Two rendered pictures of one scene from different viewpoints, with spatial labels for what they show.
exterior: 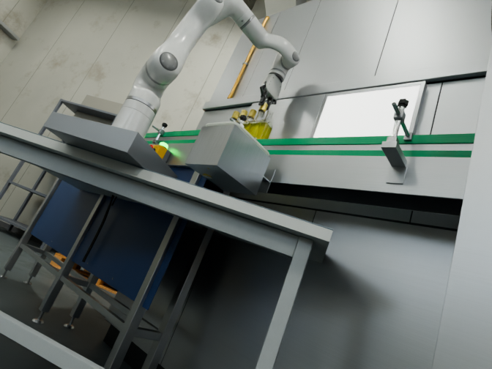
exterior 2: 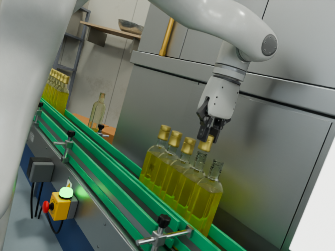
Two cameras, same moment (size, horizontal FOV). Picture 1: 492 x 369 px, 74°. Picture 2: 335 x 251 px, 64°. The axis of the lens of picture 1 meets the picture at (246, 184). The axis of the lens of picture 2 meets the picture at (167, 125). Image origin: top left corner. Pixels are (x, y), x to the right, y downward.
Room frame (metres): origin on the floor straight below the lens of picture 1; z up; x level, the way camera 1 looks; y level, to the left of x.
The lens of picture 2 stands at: (0.68, 0.15, 1.47)
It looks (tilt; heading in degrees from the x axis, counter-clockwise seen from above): 9 degrees down; 2
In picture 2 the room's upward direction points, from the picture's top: 17 degrees clockwise
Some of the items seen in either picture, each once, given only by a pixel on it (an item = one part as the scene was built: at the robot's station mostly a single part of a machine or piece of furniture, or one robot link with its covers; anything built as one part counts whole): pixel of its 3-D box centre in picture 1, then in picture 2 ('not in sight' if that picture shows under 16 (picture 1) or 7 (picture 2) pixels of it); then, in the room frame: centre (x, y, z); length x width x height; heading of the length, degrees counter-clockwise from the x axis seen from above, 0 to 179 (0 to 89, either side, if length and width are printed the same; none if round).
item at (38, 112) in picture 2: not in sight; (33, 113); (1.98, 0.88, 1.11); 0.07 x 0.04 x 0.13; 135
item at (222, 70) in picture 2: (276, 77); (229, 73); (1.40, 0.06, 1.53); 0.09 x 0.08 x 0.03; 134
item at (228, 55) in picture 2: (282, 64); (240, 43); (1.40, 0.06, 1.62); 0.09 x 0.08 x 0.13; 28
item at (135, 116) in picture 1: (129, 129); not in sight; (1.14, 0.48, 0.90); 0.19 x 0.19 x 0.18
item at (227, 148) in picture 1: (233, 164); not in sight; (1.13, 0.07, 0.92); 0.27 x 0.17 x 0.15; 135
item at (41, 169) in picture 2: not in sight; (40, 170); (1.72, 0.65, 0.96); 0.08 x 0.08 x 0.08; 45
